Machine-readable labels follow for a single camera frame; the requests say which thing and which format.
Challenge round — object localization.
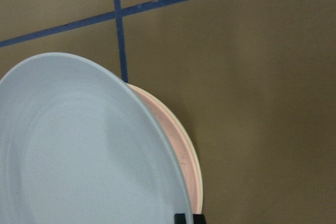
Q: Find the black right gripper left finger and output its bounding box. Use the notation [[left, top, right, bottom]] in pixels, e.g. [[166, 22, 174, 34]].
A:
[[174, 214, 185, 224]]

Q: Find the cream plate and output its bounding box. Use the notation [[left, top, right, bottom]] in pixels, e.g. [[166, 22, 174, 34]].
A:
[[146, 91, 205, 216]]

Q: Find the pink plate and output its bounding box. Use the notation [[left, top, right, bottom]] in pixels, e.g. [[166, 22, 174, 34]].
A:
[[127, 83, 202, 215]]

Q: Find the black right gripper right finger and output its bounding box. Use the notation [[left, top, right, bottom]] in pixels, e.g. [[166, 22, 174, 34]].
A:
[[193, 214, 207, 224]]

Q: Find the light blue plate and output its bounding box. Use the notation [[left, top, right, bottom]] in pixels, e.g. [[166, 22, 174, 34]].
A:
[[1, 53, 193, 223]]

